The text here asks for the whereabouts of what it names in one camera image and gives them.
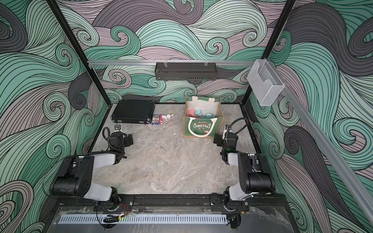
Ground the teal hourglass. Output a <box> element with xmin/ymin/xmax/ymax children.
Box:
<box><xmin>194</xmin><ymin>109</ymin><xmax>202</xmax><ymax>117</ymax></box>
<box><xmin>205</xmin><ymin>113</ymin><xmax>214</xmax><ymax>119</ymax></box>

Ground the pink hourglass front alone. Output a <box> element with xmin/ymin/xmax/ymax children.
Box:
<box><xmin>187</xmin><ymin>109</ymin><xmax>196</xmax><ymax>117</ymax></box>

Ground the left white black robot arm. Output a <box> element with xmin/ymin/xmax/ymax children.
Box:
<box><xmin>49</xmin><ymin>130</ymin><xmax>133</xmax><ymax>211</ymax></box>

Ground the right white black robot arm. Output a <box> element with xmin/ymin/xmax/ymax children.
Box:
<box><xmin>213</xmin><ymin>133</ymin><xmax>275</xmax><ymax>206</ymax></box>

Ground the green jute Christmas canvas bag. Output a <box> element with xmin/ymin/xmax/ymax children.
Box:
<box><xmin>183</xmin><ymin>96</ymin><xmax>224</xmax><ymax>138</ymax></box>

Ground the black hard carrying case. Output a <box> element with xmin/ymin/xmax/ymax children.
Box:
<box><xmin>111</xmin><ymin>100</ymin><xmax>155</xmax><ymax>124</ymax></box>

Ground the blue playing card box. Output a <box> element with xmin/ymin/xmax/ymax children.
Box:
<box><xmin>151</xmin><ymin>114</ymin><xmax>162</xmax><ymax>125</ymax></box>

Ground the white rabbit figurine pink base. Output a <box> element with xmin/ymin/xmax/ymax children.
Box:
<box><xmin>160</xmin><ymin>114</ymin><xmax>174</xmax><ymax>124</ymax></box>

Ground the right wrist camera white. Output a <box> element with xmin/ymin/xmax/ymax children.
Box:
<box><xmin>222</xmin><ymin>124</ymin><xmax>230</xmax><ymax>140</ymax></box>

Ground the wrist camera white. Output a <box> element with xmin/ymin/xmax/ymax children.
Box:
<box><xmin>222</xmin><ymin>124</ymin><xmax>230</xmax><ymax>140</ymax></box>
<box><xmin>114</xmin><ymin>124</ymin><xmax>122</xmax><ymax>132</ymax></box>

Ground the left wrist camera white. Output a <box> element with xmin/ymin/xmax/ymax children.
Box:
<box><xmin>114</xmin><ymin>124</ymin><xmax>122</xmax><ymax>132</ymax></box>

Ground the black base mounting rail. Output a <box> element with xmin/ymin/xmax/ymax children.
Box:
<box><xmin>53</xmin><ymin>193</ymin><xmax>290</xmax><ymax>214</ymax></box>

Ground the clear acrylic wall bin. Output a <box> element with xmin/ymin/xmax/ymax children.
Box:
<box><xmin>247</xmin><ymin>59</ymin><xmax>285</xmax><ymax>106</ymax></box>

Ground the black perforated wall tray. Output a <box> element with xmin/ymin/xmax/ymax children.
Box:
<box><xmin>155</xmin><ymin>62</ymin><xmax>218</xmax><ymax>81</ymax></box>

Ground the aluminium rail on back wall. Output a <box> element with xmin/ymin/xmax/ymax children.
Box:
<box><xmin>87</xmin><ymin>59</ymin><xmax>255</xmax><ymax>67</ymax></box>

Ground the aluminium rail on wall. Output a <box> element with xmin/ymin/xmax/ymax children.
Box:
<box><xmin>87</xmin><ymin>59</ymin><xmax>255</xmax><ymax>67</ymax></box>
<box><xmin>269</xmin><ymin>61</ymin><xmax>373</xmax><ymax>222</ymax></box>

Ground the white slotted cable duct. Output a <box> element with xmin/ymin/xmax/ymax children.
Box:
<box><xmin>57</xmin><ymin>214</ymin><xmax>228</xmax><ymax>224</ymax></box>

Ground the aluminium rail on right wall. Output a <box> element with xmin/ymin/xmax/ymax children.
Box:
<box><xmin>269</xmin><ymin>61</ymin><xmax>373</xmax><ymax>222</ymax></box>

